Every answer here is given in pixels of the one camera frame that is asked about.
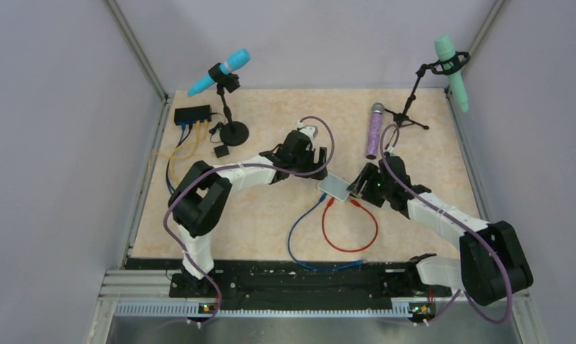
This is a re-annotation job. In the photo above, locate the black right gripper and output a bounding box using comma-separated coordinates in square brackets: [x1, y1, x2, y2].
[347, 163, 393, 208]

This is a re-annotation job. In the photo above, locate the white network switch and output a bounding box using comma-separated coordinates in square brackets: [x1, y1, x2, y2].
[317, 173, 350, 202]

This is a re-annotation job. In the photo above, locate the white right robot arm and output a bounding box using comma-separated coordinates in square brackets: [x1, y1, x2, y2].
[347, 153, 534, 306]

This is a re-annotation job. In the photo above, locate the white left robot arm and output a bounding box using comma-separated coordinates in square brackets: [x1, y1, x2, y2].
[168, 125, 327, 296]

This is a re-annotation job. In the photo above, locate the purple glitter microphone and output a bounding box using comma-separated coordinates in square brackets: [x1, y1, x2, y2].
[365, 102, 385, 160]

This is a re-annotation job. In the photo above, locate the black round-base mic stand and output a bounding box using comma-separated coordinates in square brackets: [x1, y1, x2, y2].
[216, 86, 249, 147]

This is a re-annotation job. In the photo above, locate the small black adapter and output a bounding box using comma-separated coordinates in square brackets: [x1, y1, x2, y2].
[214, 145, 230, 158]

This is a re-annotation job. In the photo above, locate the cyan microphone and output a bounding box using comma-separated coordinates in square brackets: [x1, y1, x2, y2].
[187, 49, 251, 97]

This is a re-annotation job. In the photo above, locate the black tripod mic stand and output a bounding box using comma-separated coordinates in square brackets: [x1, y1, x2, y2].
[384, 51, 471, 151]

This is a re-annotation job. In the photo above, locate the mint green microphone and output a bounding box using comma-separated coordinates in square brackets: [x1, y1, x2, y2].
[434, 34, 471, 113]

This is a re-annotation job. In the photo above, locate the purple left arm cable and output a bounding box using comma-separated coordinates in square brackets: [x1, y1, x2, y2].
[162, 115, 335, 328]

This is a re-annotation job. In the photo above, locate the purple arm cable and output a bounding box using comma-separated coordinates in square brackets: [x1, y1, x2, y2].
[162, 115, 335, 328]
[379, 123, 514, 327]

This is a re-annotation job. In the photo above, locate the red ethernet cable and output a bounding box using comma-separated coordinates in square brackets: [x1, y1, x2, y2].
[321, 198, 379, 254]

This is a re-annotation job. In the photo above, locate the black network switch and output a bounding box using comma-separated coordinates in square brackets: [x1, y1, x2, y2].
[173, 105, 212, 126]

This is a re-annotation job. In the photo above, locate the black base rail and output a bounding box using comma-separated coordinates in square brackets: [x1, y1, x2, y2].
[169, 259, 452, 311]

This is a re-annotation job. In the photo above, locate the yellow ethernet cable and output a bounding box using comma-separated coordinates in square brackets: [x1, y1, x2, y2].
[147, 120, 209, 179]

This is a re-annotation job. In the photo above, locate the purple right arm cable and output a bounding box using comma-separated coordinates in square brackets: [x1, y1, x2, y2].
[379, 123, 514, 327]

